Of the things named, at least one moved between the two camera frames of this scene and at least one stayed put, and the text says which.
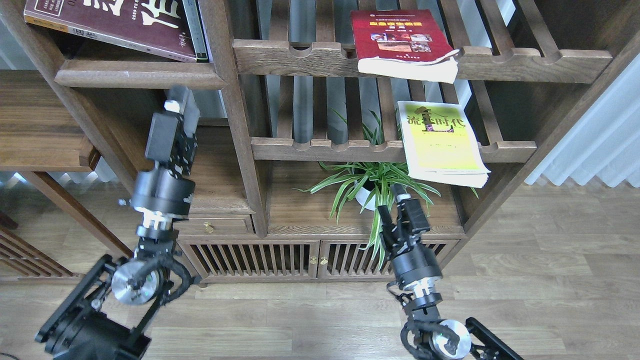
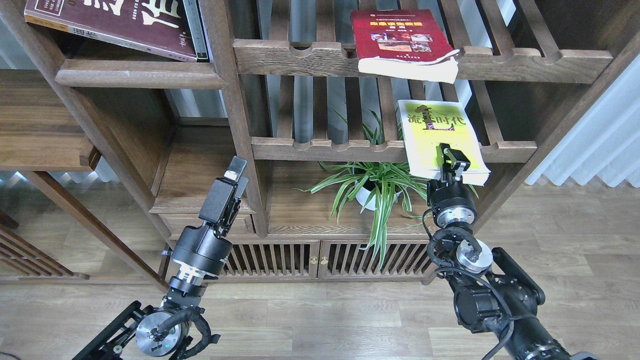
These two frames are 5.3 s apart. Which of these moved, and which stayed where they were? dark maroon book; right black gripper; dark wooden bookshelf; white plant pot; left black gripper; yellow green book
Moved: left black gripper; right black gripper
Stayed: dark maroon book; dark wooden bookshelf; yellow green book; white plant pot
